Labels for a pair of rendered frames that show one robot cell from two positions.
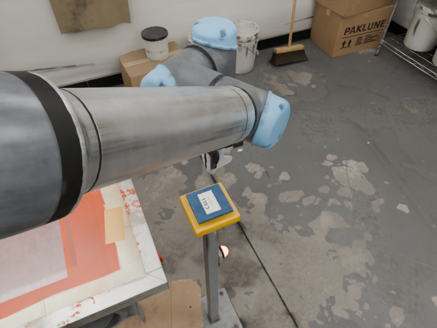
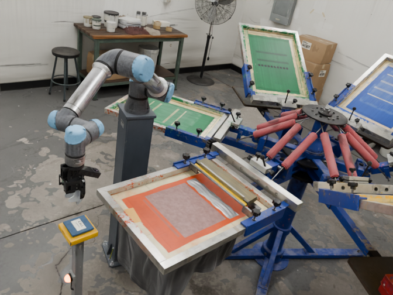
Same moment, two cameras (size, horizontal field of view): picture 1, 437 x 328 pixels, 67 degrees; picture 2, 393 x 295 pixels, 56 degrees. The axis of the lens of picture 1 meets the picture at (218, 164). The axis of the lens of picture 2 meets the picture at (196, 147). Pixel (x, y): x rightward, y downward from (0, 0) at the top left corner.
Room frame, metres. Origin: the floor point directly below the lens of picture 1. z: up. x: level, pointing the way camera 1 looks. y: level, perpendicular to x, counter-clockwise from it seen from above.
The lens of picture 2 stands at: (1.80, 0.00, 2.15)
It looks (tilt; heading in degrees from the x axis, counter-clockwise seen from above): 29 degrees down; 159
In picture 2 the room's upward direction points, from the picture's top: 12 degrees clockwise
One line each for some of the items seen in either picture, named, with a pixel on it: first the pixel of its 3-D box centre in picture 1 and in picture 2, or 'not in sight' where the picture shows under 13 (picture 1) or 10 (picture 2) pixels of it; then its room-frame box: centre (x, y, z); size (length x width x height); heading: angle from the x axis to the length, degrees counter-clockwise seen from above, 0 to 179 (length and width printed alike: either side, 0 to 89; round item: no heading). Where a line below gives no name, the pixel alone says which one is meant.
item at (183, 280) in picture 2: not in sight; (202, 264); (0.61, 0.62, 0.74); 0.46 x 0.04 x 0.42; 114
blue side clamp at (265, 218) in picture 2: not in sight; (262, 218); (0.55, 0.92, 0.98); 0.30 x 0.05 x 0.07; 114
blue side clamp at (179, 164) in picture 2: not in sight; (194, 163); (0.04, 0.69, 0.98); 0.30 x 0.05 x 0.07; 114
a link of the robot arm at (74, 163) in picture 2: not in sight; (75, 158); (0.53, 0.01, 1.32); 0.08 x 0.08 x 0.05
